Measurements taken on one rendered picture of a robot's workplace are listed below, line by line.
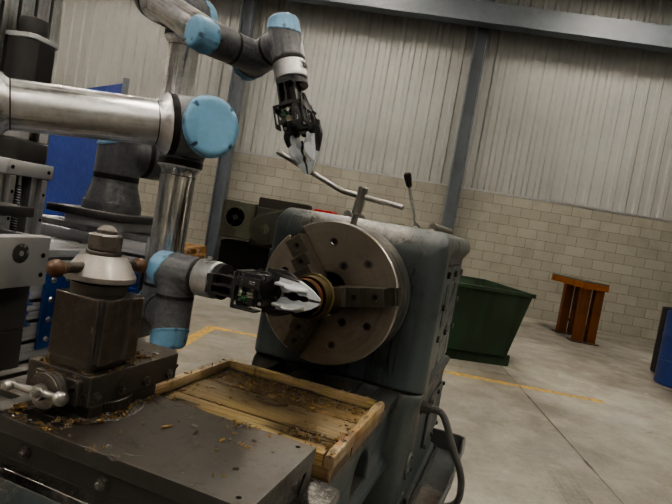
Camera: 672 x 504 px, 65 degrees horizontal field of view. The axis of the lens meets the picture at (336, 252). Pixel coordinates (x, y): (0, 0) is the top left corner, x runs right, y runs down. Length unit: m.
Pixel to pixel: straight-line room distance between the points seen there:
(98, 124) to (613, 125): 11.70
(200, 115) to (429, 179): 10.40
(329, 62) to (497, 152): 4.00
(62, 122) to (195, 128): 0.22
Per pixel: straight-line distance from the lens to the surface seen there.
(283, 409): 1.00
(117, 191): 1.51
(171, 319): 1.10
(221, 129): 1.06
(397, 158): 11.36
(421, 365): 1.28
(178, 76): 1.62
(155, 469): 0.57
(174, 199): 1.19
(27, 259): 1.08
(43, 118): 1.03
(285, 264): 1.18
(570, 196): 11.90
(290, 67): 1.24
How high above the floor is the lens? 1.23
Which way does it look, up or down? 3 degrees down
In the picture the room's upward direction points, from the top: 10 degrees clockwise
